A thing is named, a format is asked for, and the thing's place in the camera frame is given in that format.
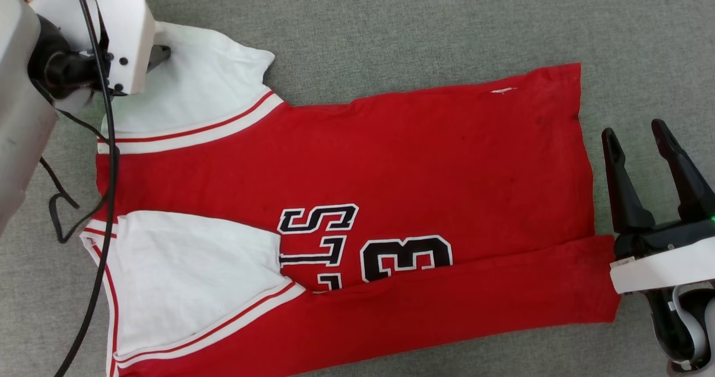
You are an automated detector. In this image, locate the red and white basketball jersey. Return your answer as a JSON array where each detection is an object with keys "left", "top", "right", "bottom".
[{"left": 80, "top": 22, "right": 622, "bottom": 377}]

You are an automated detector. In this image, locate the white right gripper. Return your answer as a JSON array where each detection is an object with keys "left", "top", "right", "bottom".
[{"left": 601, "top": 119, "right": 715, "bottom": 295}]

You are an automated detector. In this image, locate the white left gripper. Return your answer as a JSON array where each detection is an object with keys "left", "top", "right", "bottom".
[{"left": 88, "top": 0, "right": 173, "bottom": 97}]

